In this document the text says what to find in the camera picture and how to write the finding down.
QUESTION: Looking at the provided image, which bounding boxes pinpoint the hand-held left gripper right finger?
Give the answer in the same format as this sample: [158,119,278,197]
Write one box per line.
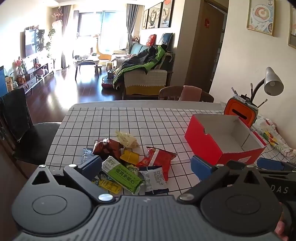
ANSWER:
[177,155,264,205]

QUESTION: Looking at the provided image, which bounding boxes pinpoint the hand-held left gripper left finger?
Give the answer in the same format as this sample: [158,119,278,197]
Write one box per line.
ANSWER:
[27,155,116,205]

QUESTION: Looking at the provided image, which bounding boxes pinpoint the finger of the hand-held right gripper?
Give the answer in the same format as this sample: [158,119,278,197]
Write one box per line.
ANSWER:
[226,160,262,173]
[257,158,296,172]

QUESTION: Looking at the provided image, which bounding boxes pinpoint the silver blue snack packet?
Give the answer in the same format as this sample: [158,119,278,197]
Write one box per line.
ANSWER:
[81,148,100,166]

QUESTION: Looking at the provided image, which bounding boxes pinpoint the brown chip bag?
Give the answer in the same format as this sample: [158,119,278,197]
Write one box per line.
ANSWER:
[92,138,125,162]

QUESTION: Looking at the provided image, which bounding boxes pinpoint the red cardboard box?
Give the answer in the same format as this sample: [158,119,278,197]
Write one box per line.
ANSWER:
[184,113,267,165]

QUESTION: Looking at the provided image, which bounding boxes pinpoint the yellow cartoon snack packet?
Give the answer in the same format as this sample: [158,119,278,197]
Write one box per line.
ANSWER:
[92,174,122,195]

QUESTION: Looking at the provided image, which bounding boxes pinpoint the small yellow snack packet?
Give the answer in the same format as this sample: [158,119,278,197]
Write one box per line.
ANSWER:
[120,148,140,166]

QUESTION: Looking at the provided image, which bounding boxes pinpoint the pale yellow snack packet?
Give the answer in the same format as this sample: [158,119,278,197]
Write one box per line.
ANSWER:
[116,130,140,149]

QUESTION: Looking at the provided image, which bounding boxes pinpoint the red snack packet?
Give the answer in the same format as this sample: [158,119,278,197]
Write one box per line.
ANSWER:
[136,146,177,183]

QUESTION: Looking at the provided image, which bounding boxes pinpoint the white snack packet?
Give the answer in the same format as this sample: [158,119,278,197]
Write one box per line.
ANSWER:
[139,166,170,193]

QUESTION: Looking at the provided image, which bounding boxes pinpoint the person's right hand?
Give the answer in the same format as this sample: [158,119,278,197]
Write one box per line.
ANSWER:
[274,203,290,241]

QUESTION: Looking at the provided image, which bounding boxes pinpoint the fruit print cloth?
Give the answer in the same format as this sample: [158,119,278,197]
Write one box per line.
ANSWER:
[253,115,296,158]

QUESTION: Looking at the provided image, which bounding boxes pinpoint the orange pen holder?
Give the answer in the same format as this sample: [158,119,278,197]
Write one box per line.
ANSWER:
[224,97,259,128]

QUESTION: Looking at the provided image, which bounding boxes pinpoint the black seat chair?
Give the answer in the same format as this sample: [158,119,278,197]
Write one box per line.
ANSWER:
[0,89,62,168]

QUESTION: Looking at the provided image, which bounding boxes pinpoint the checked tablecloth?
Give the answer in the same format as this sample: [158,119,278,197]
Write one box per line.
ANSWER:
[44,101,296,202]

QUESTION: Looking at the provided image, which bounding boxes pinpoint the pink cloth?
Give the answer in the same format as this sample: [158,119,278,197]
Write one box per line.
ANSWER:
[179,85,204,102]

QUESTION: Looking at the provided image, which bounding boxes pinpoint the wooden chair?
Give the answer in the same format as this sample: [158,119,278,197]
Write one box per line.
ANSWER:
[158,86,215,103]

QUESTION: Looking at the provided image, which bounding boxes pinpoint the grey desk lamp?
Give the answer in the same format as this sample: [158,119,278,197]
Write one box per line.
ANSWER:
[251,67,284,103]

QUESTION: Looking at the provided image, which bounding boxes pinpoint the red round tray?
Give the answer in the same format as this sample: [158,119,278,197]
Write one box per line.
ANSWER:
[102,71,115,90]

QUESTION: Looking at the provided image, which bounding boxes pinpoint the dark cloth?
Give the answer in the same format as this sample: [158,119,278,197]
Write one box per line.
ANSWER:
[0,88,30,142]

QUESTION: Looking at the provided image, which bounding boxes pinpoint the cream yellow sofa cover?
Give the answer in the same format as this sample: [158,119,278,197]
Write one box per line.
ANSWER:
[124,69,168,96]

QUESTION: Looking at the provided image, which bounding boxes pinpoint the coffee table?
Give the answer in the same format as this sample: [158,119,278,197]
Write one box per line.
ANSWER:
[74,55,100,80]

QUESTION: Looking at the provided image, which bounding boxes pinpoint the pink pouf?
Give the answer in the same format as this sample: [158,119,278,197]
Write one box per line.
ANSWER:
[35,65,48,76]

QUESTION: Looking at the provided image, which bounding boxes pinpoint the TV cabinet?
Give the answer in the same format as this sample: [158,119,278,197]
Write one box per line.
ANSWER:
[11,50,56,93]

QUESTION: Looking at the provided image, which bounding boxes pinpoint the green black jacket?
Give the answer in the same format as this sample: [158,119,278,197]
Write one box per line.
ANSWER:
[113,44,173,90]

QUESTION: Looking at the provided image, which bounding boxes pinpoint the yellow lounge chair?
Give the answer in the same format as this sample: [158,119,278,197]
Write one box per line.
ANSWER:
[91,35,113,61]

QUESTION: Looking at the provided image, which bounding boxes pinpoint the blue box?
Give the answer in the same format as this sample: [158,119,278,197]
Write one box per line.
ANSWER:
[0,66,9,98]

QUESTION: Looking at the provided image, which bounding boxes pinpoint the orange potted flowers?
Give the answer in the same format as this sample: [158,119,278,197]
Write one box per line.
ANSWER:
[12,57,27,76]

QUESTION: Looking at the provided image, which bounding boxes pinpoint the blue cushion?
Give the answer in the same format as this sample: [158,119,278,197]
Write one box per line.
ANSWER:
[158,33,174,47]

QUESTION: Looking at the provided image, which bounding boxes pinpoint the green climbing plant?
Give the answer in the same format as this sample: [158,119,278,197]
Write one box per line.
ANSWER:
[36,27,57,59]

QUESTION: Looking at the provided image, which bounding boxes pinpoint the grey curtain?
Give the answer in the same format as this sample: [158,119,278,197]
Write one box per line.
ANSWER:
[126,3,139,50]
[60,5,73,69]

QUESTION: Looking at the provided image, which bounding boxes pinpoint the gold framed picture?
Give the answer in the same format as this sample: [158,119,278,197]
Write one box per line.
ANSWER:
[246,0,276,37]
[287,7,296,49]

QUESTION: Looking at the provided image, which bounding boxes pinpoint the television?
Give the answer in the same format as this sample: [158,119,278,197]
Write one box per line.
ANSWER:
[24,29,46,58]

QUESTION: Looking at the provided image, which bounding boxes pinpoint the black framed picture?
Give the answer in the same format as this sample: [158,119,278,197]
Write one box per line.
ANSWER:
[141,9,149,30]
[159,0,174,28]
[147,2,163,29]

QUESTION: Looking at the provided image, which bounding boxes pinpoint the wooden door frame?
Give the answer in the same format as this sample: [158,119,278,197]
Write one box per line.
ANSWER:
[184,0,230,92]

